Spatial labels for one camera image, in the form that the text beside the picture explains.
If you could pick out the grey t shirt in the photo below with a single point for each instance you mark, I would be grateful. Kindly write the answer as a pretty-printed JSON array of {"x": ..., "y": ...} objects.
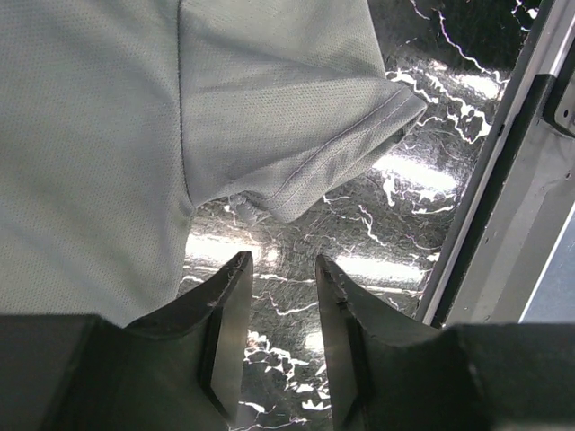
[{"x": 120, "y": 118}]

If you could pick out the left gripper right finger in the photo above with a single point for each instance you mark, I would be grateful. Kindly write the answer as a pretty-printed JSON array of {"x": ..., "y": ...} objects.
[{"x": 387, "y": 371}]

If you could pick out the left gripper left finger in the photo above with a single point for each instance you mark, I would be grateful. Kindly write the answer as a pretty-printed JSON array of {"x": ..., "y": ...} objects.
[{"x": 178, "y": 368}]

